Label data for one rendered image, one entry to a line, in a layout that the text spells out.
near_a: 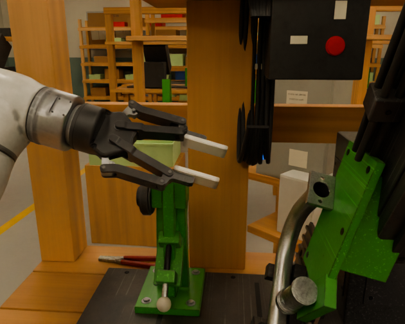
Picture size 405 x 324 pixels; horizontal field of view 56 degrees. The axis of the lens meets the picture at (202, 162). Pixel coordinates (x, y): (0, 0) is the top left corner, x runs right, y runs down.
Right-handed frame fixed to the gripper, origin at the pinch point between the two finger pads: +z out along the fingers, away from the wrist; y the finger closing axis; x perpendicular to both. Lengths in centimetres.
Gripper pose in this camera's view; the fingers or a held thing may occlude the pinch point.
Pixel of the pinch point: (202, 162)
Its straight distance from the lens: 58.6
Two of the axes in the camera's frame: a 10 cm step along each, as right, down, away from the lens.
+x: -1.3, 4.5, 8.9
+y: 2.5, -8.5, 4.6
